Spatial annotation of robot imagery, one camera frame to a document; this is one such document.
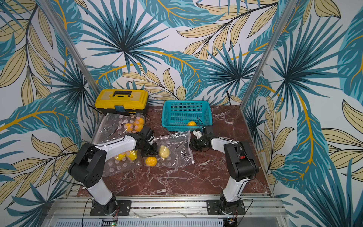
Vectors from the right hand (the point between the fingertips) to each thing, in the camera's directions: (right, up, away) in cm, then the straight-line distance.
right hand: (185, 145), depth 92 cm
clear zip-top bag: (-8, -3, -1) cm, 8 cm away
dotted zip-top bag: (-52, +12, +6) cm, 54 cm away
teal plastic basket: (+1, +20, +21) cm, 29 cm away
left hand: (-18, -6, -3) cm, 19 cm away
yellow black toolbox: (-44, +29, +6) cm, 53 cm away
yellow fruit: (+5, +14, +9) cm, 17 cm away
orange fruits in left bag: (-34, +12, +7) cm, 37 cm away
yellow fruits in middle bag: (-34, -5, -6) cm, 35 cm away
